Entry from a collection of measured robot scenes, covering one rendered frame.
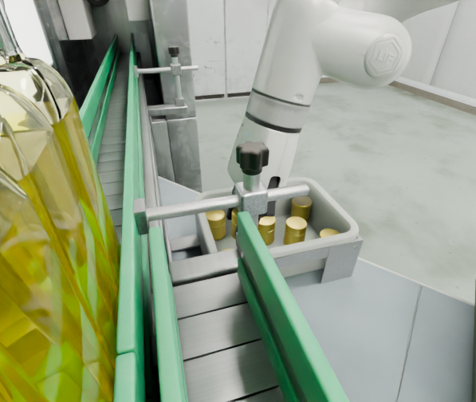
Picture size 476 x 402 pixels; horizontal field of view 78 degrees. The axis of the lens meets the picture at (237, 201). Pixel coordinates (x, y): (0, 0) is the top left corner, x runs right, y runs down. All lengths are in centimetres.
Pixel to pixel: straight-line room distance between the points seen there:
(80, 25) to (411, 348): 118
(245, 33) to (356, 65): 368
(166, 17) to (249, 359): 97
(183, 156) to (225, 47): 291
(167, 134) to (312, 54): 86
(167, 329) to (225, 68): 391
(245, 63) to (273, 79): 371
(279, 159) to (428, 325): 31
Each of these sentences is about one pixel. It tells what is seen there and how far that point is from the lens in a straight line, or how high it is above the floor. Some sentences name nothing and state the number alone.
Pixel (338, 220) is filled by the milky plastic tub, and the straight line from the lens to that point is 49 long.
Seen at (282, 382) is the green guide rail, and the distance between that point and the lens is 24.
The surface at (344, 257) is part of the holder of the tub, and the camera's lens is 47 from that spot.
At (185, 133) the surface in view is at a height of 69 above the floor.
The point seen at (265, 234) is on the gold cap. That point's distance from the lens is 49.
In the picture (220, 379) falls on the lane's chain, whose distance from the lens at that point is 26.
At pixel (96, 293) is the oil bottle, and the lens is 19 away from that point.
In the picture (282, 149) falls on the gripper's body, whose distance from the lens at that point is 36.
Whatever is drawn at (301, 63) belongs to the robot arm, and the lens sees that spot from 35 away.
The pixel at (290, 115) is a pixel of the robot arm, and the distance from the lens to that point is 36.
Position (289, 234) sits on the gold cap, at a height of 80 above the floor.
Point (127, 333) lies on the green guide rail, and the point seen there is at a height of 97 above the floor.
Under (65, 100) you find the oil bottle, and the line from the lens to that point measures 20.
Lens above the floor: 112
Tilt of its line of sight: 35 degrees down
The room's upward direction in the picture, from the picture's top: straight up
